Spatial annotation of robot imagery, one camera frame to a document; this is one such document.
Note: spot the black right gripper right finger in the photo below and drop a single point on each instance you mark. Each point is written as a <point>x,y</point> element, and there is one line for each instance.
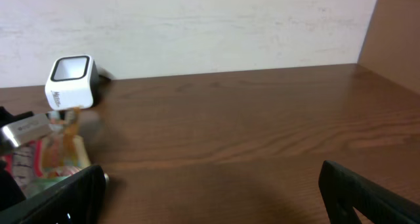
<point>345,193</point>

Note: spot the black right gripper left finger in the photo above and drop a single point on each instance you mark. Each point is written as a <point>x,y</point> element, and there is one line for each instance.
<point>77,199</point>

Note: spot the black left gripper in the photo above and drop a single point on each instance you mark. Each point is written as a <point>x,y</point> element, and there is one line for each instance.
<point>11,193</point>

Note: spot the yellow chip snack bag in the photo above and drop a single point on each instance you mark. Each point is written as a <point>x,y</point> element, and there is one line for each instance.
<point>62,153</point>

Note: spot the mint green snack packet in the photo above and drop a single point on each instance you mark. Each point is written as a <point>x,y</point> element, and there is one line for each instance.
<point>39,185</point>

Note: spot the white barcode scanner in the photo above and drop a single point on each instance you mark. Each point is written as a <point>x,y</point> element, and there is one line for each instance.
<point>73,82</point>

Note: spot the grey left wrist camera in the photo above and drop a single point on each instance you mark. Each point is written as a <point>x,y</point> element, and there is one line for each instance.
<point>20,133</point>

